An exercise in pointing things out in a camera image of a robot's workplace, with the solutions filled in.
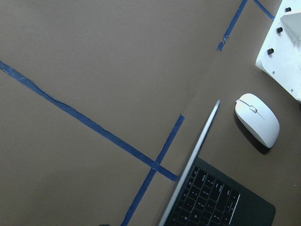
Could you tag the grey laptop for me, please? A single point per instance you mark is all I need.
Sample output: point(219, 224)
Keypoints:
point(204, 196)

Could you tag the white computer mouse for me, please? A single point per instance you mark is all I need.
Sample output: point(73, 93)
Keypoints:
point(258, 118)

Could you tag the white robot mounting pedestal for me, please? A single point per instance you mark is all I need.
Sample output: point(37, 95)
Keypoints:
point(280, 54)

